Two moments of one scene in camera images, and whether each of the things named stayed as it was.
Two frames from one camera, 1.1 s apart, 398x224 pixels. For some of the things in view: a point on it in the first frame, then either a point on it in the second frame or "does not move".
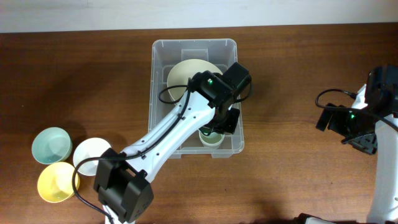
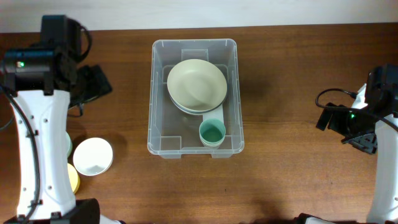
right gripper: (368, 144) does not move
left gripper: (232, 127) → (100, 86)
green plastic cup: (212, 137) does not move
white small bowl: (87, 148) does not move
